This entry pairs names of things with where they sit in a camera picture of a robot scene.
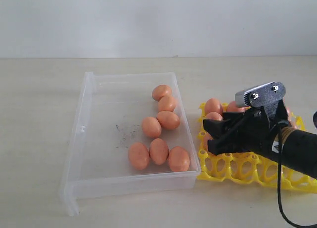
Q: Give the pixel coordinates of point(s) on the brown egg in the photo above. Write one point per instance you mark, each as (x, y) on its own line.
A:
(289, 114)
(161, 91)
(159, 151)
(151, 127)
(293, 124)
(214, 116)
(207, 141)
(168, 120)
(167, 103)
(138, 155)

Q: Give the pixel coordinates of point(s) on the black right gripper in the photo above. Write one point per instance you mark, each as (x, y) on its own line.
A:
(253, 130)

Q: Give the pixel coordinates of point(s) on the clear plastic container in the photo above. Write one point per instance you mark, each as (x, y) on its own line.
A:
(107, 121)

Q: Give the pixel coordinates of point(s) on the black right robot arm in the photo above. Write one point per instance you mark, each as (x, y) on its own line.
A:
(295, 149)

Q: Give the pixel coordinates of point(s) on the brown egg placed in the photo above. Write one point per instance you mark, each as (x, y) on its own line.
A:
(213, 105)
(232, 107)

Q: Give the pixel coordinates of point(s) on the yellow plastic egg tray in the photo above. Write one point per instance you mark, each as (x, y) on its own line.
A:
(247, 168)

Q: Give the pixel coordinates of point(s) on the brown egg far corner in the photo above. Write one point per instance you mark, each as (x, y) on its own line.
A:
(179, 160)

